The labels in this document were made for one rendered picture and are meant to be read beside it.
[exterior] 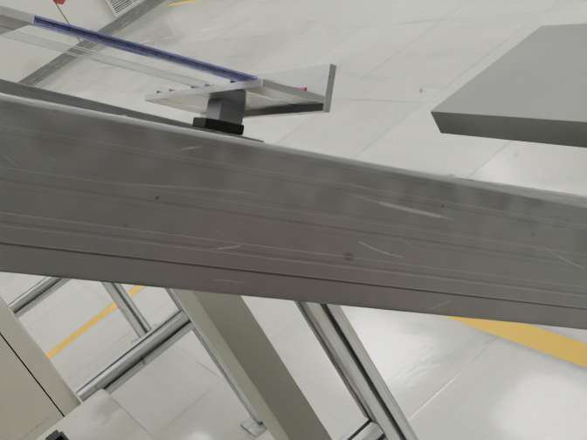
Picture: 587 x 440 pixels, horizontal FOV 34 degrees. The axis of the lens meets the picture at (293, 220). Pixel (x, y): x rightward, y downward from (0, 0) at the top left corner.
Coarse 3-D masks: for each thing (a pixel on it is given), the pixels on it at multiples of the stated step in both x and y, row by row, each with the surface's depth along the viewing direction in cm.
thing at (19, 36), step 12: (0, 36) 119; (12, 36) 119; (24, 36) 120; (36, 36) 121; (48, 48) 122; (60, 48) 122; (72, 48) 123; (84, 48) 124; (96, 60) 126; (108, 60) 126; (120, 60) 127; (144, 72) 130; (156, 72) 130; (168, 72) 131; (192, 84) 134; (204, 84) 135
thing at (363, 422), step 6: (360, 420) 132; (366, 420) 132; (354, 426) 132; (360, 426) 131; (366, 426) 132; (372, 426) 130; (378, 426) 129; (54, 432) 91; (60, 432) 92; (348, 432) 131; (354, 432) 131; (360, 432) 130; (366, 432) 129; (372, 432) 129; (378, 432) 129; (48, 438) 91; (54, 438) 90; (60, 438) 90; (66, 438) 90; (342, 438) 131; (348, 438) 130; (354, 438) 129; (360, 438) 129; (366, 438) 129; (372, 438) 129; (378, 438) 131; (384, 438) 130
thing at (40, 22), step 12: (36, 24) 109; (48, 24) 110; (60, 24) 110; (72, 36) 112; (84, 36) 112; (96, 36) 113; (108, 36) 114; (120, 48) 115; (132, 48) 116; (144, 48) 117; (168, 60) 118; (180, 60) 119; (192, 60) 120; (216, 72) 122; (228, 72) 123; (240, 72) 124
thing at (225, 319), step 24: (192, 312) 138; (216, 312) 135; (240, 312) 137; (216, 336) 137; (240, 336) 137; (264, 336) 140; (240, 360) 138; (264, 360) 140; (240, 384) 143; (264, 384) 140; (288, 384) 143; (264, 408) 142; (288, 408) 143; (312, 408) 145; (288, 432) 143; (312, 432) 146
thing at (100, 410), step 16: (96, 400) 107; (112, 400) 106; (80, 416) 106; (96, 416) 104; (112, 416) 102; (128, 416) 100; (48, 432) 106; (64, 432) 105; (80, 432) 103; (96, 432) 101; (112, 432) 99; (128, 432) 98; (144, 432) 96
